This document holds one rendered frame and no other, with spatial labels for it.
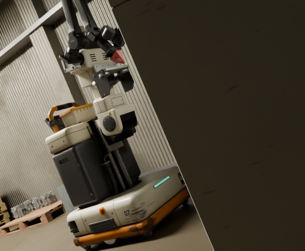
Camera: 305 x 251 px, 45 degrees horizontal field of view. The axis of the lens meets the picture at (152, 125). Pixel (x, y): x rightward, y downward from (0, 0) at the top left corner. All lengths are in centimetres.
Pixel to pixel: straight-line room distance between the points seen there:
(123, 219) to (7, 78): 429
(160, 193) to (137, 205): 23
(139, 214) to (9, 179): 479
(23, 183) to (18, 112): 121
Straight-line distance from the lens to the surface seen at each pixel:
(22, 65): 589
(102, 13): 477
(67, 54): 232
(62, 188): 454
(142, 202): 223
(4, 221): 667
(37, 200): 569
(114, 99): 242
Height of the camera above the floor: 62
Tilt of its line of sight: level
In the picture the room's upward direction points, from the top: 23 degrees counter-clockwise
